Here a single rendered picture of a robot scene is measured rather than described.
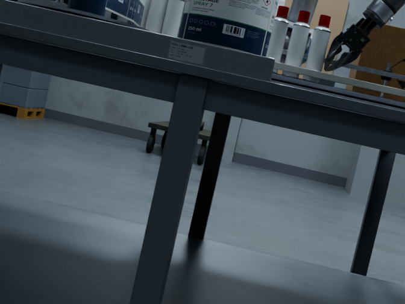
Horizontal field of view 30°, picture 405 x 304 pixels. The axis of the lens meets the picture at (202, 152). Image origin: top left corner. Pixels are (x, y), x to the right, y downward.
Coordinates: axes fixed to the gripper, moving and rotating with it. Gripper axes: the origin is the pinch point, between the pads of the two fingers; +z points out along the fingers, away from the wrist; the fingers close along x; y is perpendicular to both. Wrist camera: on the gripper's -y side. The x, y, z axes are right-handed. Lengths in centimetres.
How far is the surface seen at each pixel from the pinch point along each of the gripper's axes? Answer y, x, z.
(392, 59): -16.3, 13.9, -17.4
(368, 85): 4.6, 12.5, -3.8
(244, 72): 78, -14, 19
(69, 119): -702, -174, 204
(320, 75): 4.6, -0.1, 3.4
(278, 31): 3.3, -18.4, 2.4
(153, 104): -700, -109, 117
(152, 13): 3, -50, 24
